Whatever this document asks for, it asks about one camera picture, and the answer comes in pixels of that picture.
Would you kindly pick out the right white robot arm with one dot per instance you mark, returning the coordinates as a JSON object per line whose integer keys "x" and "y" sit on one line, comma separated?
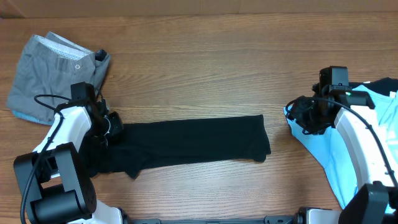
{"x": 352, "y": 114}

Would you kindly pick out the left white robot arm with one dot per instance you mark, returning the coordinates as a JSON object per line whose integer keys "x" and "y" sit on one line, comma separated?
{"x": 54, "y": 184}

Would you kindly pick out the grey folded shorts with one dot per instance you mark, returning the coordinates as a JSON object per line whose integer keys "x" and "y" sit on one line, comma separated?
{"x": 50, "y": 65}

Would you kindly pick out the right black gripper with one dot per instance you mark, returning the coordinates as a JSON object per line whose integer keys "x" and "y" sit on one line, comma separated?
{"x": 296, "y": 114}

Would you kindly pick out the black t-shirt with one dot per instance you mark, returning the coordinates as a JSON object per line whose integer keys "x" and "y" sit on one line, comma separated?
{"x": 149, "y": 145}

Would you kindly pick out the light blue t-shirt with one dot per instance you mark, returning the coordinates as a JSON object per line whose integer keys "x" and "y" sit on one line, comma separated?
{"x": 330, "y": 151}

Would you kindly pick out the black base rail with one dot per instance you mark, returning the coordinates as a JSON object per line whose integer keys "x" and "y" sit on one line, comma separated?
{"x": 273, "y": 219}

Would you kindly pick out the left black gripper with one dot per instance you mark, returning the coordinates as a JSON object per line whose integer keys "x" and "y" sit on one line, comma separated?
{"x": 118, "y": 127}

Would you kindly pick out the light blue cloth under shorts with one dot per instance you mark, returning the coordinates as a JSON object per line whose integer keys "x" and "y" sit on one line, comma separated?
{"x": 26, "y": 117}

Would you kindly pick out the black garment under blue shirt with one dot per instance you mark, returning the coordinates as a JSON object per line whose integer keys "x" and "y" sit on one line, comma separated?
{"x": 384, "y": 86}

